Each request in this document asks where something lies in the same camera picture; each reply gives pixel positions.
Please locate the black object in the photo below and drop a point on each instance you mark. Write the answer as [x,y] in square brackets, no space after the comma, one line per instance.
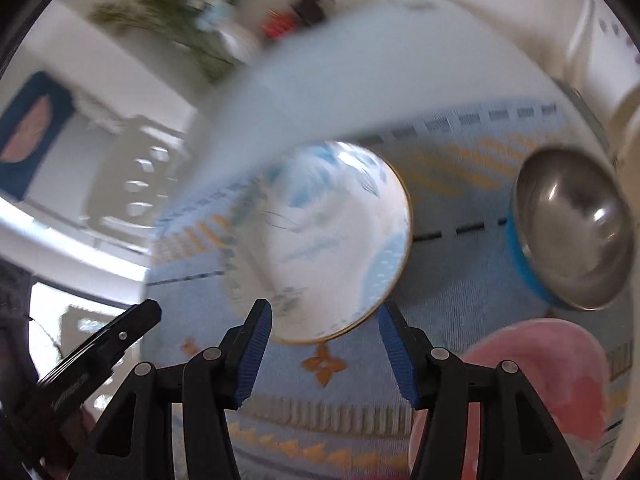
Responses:
[312,6]

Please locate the patterned light blue tablecloth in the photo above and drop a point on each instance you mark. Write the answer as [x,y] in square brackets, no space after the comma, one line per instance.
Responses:
[450,280]

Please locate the steel bowl with blue outside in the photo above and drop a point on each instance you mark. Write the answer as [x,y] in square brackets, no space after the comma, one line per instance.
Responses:
[570,230]

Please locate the red object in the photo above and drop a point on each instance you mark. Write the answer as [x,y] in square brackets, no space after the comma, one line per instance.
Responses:
[277,26]

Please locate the pink bowl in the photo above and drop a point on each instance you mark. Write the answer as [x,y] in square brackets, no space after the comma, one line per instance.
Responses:
[545,390]

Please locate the white plate with blue pattern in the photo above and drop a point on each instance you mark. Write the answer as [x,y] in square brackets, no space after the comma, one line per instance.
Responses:
[330,240]

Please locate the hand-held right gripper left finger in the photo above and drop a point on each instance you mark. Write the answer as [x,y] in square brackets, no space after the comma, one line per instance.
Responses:
[252,357]

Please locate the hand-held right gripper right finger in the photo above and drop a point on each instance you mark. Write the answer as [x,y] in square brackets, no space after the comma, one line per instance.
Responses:
[397,355]

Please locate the green leafy plant arrangement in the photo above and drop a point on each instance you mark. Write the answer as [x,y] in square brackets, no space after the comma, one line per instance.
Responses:
[165,20]

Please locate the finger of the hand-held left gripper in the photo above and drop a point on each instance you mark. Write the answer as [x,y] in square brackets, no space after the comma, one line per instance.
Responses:
[120,335]

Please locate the white chair with oval holes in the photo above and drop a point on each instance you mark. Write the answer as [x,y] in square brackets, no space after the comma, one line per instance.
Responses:
[135,185]
[595,40]

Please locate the blue and pink wall picture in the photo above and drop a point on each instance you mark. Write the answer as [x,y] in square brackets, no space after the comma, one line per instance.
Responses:
[30,130]

